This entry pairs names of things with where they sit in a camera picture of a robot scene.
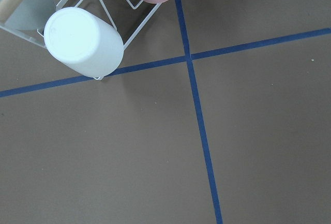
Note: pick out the white cup right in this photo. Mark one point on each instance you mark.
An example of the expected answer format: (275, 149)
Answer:
(83, 42)

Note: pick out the light grey cup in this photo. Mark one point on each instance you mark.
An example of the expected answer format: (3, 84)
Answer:
(31, 14)

